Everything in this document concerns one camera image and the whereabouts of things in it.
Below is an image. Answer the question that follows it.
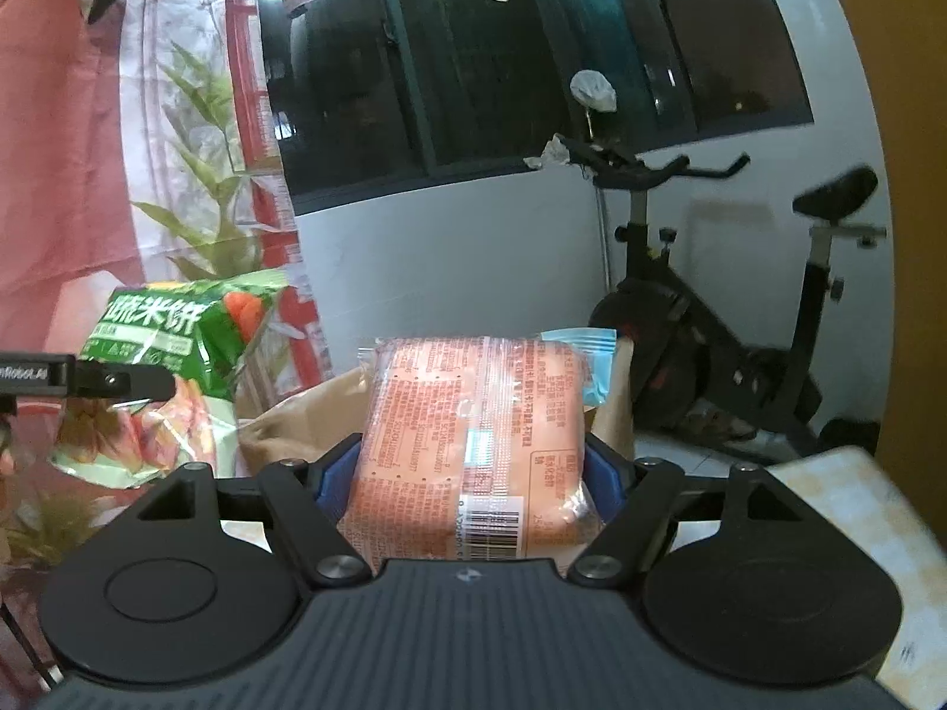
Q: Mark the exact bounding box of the bamboo print curtain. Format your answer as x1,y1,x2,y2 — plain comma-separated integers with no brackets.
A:
118,0,343,389

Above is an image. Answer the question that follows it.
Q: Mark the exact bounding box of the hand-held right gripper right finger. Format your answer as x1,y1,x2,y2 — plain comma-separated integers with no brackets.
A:
566,435,801,586

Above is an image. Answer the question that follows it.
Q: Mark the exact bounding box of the black exercise bike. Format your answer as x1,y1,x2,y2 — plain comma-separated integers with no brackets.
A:
551,131,889,461

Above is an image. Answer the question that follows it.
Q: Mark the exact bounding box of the crumpled white cloth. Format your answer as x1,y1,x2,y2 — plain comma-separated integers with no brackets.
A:
524,134,572,172

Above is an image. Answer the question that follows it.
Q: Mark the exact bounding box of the large green snack bag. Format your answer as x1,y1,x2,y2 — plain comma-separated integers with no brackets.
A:
47,270,290,490

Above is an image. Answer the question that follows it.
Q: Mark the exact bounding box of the orange snack packet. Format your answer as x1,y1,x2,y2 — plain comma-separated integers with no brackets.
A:
336,335,605,572

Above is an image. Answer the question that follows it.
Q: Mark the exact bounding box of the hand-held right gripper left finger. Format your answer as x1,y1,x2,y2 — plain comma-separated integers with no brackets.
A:
133,436,372,590

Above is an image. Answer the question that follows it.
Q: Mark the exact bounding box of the grey cloth cap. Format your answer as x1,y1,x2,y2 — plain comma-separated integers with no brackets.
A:
569,69,620,114

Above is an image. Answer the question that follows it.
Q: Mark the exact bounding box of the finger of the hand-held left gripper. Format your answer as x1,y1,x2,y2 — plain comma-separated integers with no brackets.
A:
69,357,179,405

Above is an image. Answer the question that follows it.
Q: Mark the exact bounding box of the light blue snack packet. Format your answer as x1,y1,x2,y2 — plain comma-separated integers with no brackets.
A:
537,327,620,410

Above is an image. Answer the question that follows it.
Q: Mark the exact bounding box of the pink printed backdrop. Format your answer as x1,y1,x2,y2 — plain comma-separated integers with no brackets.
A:
0,0,245,682

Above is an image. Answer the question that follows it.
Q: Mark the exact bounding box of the mustard yellow door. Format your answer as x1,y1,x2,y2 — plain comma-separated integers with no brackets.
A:
817,0,947,208

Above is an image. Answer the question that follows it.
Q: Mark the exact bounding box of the thin metal pole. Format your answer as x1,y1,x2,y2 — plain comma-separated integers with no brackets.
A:
586,109,617,291

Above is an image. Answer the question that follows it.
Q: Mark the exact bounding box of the dark window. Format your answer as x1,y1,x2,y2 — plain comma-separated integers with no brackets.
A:
255,0,815,212

